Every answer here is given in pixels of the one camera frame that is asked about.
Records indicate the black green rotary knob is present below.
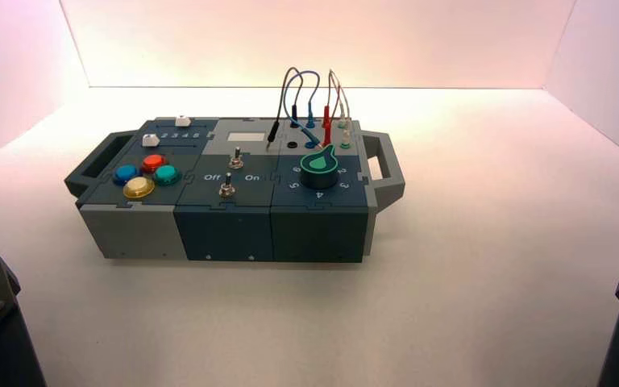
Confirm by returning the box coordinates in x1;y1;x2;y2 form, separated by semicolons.
299;144;341;191

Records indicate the grey blue control panel box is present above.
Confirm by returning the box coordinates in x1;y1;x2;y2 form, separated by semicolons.
64;116;406;264

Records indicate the green round push button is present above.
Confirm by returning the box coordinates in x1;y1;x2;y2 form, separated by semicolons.
152;164;182;187

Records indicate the red round push button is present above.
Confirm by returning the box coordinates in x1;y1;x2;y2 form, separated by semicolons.
141;154;168;175

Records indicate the yellow round push button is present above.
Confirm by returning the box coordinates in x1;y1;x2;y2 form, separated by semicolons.
123;177;156;200

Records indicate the blue round push button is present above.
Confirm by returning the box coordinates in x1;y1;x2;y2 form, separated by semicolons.
114;164;139;186

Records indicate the black banana plug cable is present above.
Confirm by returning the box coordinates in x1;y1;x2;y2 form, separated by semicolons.
266;66;305;152

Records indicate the red banana plug cable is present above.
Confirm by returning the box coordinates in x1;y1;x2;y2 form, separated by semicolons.
322;70;343;147

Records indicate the blue banana plug cable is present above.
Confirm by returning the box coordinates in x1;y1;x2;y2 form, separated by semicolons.
281;70;323;150

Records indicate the white banana plug cable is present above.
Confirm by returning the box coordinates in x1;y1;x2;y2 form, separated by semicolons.
329;69;352;150

